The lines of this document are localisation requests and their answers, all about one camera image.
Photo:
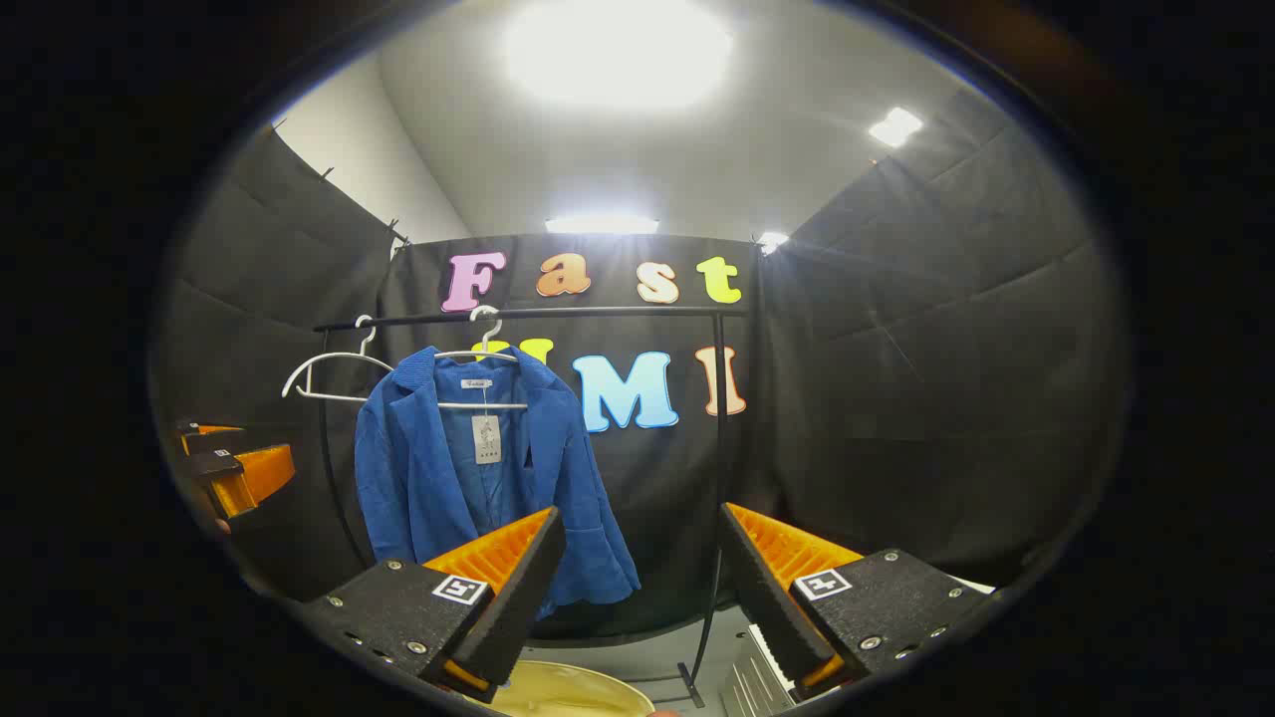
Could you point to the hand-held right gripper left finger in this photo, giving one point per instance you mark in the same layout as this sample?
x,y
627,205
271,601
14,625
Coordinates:
x,y
518,597

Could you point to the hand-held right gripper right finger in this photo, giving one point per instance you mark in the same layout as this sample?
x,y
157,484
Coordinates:
x,y
767,607

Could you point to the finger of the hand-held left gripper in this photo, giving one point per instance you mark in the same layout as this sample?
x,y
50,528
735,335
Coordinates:
x,y
211,438
254,478

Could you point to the cream round laundry hamper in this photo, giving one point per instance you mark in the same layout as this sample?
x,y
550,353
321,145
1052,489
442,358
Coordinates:
x,y
568,692

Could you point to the white clothes hanger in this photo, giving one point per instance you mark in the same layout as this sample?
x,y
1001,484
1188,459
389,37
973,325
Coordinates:
x,y
339,356
498,406

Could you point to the black clothes rack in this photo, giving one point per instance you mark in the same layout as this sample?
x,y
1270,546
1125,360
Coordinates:
x,y
618,312

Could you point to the grey ribbed panel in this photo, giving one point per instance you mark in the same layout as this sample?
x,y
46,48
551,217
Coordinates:
x,y
757,682

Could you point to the white flat board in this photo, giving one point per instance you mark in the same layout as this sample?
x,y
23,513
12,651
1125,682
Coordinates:
x,y
978,586

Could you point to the small ceiling light panel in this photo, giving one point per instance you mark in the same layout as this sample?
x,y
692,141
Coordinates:
x,y
896,126
772,241

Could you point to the long ceiling light panel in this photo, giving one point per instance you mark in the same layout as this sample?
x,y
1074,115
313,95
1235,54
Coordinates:
x,y
602,225

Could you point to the large ceiling light panel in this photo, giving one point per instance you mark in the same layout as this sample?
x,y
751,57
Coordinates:
x,y
618,50

